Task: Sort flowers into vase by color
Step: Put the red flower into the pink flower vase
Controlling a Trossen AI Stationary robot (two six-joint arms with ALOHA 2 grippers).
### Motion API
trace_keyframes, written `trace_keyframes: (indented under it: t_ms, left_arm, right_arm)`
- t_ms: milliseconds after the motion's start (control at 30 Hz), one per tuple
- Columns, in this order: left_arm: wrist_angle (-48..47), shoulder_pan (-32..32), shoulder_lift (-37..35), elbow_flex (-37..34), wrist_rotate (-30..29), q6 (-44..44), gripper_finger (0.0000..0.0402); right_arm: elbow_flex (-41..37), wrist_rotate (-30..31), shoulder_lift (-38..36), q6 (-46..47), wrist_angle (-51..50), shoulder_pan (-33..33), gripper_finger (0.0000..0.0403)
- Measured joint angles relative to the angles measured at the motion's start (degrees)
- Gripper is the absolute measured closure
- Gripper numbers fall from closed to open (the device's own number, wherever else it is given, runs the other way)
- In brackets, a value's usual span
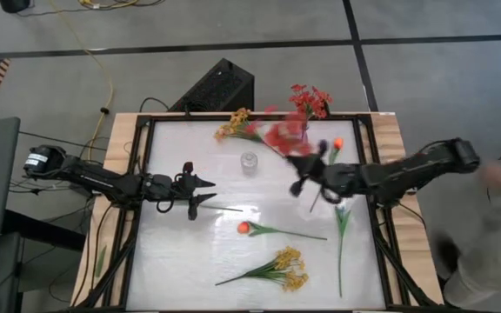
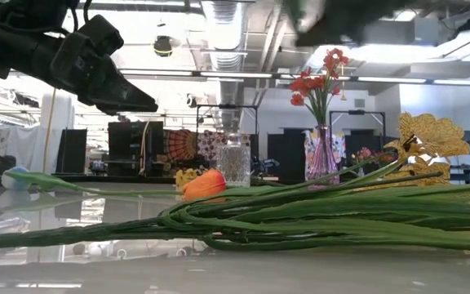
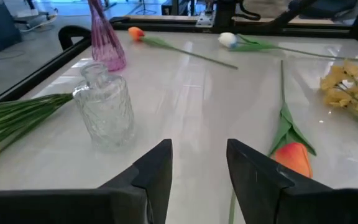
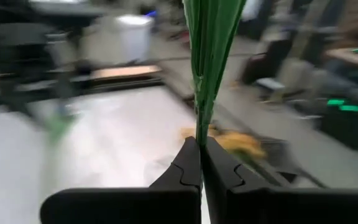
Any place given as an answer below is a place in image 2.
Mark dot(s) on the black panel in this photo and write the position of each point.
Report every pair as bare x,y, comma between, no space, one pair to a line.
72,151

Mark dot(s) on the ceiling light strip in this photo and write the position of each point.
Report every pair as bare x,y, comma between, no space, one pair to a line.
235,74
422,80

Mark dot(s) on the silver ceiling duct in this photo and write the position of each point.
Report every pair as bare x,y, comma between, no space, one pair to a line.
224,36

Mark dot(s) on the orange artificial tulip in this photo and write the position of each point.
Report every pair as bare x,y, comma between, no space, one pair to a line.
204,185

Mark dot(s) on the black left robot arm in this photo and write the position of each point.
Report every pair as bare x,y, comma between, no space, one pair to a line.
10,45

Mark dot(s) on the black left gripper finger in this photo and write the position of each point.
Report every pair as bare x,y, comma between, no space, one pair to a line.
116,112
121,92

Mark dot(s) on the red artificial flower bunch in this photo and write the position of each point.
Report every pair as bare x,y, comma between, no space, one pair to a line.
300,85

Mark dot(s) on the pink background flowers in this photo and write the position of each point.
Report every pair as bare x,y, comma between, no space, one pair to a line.
363,154

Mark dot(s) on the clear glass vase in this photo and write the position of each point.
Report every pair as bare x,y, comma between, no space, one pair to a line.
233,165

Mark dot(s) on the black cabinet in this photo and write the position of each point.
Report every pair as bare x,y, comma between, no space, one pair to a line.
135,147

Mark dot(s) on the purple glass vase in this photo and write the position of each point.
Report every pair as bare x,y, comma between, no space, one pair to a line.
322,163

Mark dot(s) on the black frame stand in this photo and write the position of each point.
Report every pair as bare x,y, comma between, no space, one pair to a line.
357,111
227,106

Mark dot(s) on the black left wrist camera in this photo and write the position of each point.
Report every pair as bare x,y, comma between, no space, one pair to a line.
102,34

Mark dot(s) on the white artificial tulip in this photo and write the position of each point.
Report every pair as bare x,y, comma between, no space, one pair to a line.
39,179

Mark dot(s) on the colourful floral cloth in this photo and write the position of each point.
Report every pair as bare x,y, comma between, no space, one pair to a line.
339,147

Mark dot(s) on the dotted patterned cloth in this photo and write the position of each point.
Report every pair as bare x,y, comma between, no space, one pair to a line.
207,145

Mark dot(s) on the black ceiling dome camera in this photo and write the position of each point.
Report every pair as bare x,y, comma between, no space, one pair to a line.
162,47

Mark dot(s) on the orange mandala tapestry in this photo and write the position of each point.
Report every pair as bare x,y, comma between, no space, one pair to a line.
180,145

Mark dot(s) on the white curtain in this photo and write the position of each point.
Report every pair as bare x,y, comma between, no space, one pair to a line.
23,147

